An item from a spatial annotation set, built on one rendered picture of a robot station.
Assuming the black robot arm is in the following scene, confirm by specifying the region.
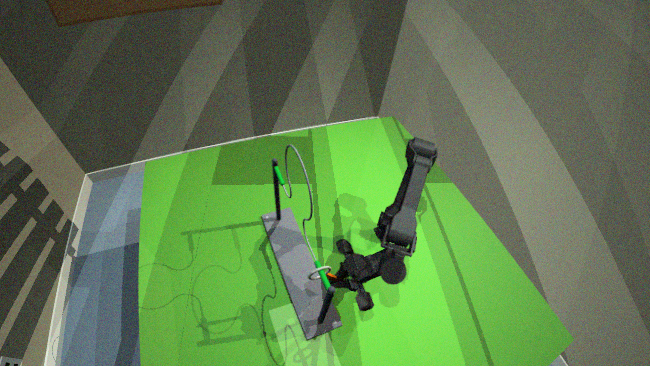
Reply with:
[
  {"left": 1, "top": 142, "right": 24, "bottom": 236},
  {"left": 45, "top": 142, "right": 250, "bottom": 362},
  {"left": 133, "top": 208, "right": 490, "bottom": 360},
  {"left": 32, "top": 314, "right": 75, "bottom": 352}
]
[{"left": 344, "top": 137, "right": 438, "bottom": 284}]

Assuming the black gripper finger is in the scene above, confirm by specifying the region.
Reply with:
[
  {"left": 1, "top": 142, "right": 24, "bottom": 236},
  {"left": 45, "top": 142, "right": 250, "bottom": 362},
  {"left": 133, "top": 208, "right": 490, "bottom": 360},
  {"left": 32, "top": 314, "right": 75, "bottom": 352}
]
[
  {"left": 329, "top": 262, "right": 349, "bottom": 284},
  {"left": 330, "top": 279, "right": 356, "bottom": 292}
]

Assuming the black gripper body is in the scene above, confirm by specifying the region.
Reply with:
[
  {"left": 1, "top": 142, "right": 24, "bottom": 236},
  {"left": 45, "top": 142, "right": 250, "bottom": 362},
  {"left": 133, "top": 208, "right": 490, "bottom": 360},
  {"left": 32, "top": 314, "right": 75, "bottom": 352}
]
[{"left": 336, "top": 239, "right": 381, "bottom": 311}]

